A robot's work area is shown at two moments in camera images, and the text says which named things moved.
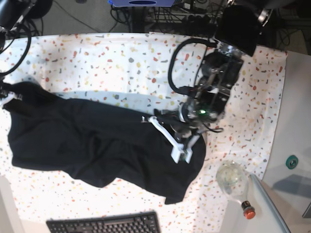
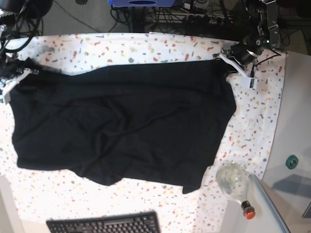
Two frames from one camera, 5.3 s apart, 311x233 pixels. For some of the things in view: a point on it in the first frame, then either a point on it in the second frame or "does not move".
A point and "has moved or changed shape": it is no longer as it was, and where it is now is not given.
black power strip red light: [200, 19] does not move
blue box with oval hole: [142, 3] does not move
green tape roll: [291, 161] does not move
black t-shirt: [91, 143] has moved or changed shape
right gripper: [190, 118] → [243, 54]
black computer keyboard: [144, 222] does not move
